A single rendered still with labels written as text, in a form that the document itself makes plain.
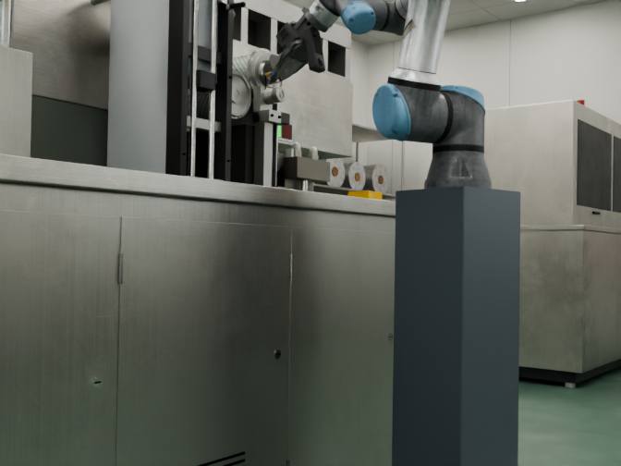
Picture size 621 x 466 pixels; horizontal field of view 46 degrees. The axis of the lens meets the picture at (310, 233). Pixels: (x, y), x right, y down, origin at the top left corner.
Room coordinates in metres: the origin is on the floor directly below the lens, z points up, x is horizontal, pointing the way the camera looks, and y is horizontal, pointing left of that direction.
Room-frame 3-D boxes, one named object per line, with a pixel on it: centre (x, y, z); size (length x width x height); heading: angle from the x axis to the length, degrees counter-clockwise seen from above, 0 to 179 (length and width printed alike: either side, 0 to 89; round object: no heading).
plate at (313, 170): (2.29, 0.15, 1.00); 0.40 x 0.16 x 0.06; 52
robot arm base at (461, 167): (1.67, -0.33, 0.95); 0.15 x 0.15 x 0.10
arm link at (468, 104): (1.66, -0.33, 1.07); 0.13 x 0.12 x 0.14; 117
